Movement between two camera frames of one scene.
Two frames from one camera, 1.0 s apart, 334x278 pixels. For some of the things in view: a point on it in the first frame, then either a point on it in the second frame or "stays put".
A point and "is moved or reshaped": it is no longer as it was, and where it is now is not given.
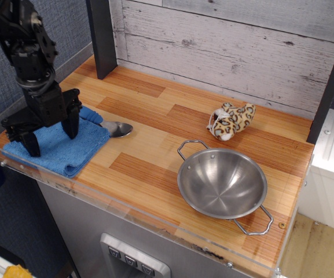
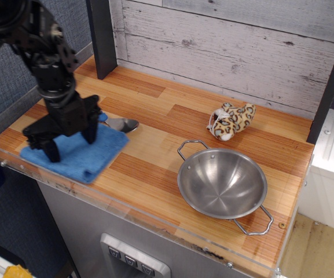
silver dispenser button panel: x=127 y=261 stays put
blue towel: x=59 y=153 is moved or reshaped
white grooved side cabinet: x=326 y=196 stays put
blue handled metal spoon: x=117 y=129 is moved or reshaped
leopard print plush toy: x=224 y=122 stays put
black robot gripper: x=44 y=106 to x=67 y=113
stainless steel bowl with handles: x=224 y=184 stays put
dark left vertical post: x=101 y=27 stays put
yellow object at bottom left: x=17 y=271 stays put
